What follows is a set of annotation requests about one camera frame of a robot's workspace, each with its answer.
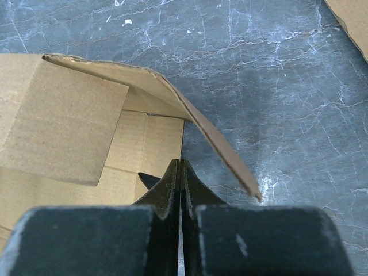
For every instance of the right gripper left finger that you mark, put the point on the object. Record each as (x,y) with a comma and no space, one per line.
(139,239)

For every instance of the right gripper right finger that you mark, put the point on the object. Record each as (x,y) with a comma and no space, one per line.
(222,239)

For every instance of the brown cardboard box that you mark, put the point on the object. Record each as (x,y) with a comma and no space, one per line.
(78,132)

